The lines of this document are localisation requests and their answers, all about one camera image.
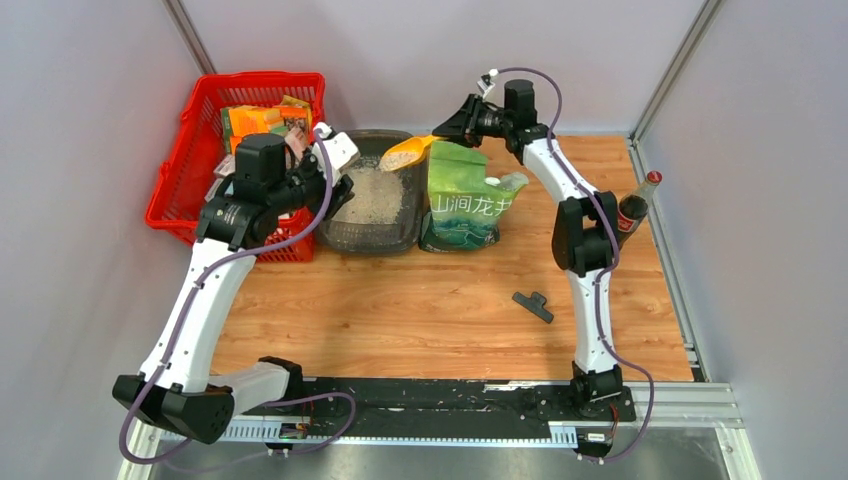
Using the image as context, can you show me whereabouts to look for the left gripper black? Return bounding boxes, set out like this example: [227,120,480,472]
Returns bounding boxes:
[267,140,355,222]

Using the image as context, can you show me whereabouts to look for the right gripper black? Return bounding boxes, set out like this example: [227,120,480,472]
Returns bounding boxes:
[433,94,513,148]

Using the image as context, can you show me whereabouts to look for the yellow plastic scoop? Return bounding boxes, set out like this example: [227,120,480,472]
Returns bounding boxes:
[378,135,440,172]

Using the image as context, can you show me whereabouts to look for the green litter bag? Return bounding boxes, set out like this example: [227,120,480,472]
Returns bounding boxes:
[418,140,529,253]

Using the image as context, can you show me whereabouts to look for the black bag clip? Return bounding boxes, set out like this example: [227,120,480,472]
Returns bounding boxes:
[512,291,554,324]

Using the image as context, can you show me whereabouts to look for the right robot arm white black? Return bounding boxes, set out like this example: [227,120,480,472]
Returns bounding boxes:
[432,79,624,419]

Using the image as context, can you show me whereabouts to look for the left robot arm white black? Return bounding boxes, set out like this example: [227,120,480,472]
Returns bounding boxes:
[112,124,360,444]

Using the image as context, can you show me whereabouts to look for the grey litter box tray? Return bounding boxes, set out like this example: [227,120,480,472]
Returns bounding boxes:
[315,129,427,255]

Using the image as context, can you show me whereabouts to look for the yellow patterned packet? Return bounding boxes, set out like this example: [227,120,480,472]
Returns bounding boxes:
[275,95,313,133]

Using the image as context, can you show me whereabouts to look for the orange sponge pack upper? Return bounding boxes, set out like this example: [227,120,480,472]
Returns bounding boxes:
[221,105,285,137]

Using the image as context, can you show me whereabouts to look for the red plastic shopping basket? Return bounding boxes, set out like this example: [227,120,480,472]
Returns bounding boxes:
[145,71,325,246]

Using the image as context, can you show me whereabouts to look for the dark cola bottle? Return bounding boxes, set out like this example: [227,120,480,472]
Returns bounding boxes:
[617,170,663,242]

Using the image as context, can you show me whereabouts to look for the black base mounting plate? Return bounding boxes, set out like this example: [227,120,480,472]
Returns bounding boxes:
[251,377,637,441]

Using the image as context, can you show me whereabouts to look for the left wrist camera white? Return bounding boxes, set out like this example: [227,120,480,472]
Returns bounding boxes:
[310,122,360,187]

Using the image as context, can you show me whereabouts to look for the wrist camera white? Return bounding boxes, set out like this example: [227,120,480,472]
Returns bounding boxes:
[476,69,499,100]
[310,122,360,187]

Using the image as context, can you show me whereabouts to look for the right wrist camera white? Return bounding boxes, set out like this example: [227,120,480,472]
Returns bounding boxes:
[476,69,499,100]

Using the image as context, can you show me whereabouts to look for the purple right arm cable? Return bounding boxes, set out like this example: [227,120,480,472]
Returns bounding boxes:
[486,66,656,464]

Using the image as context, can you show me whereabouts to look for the aluminium frame rail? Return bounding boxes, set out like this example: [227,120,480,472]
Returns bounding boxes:
[119,374,760,480]

